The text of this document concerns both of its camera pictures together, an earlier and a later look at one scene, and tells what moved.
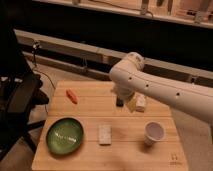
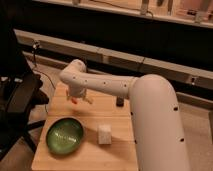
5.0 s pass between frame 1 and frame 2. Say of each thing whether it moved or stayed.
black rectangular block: stayed
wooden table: stayed
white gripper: moved
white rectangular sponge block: stayed
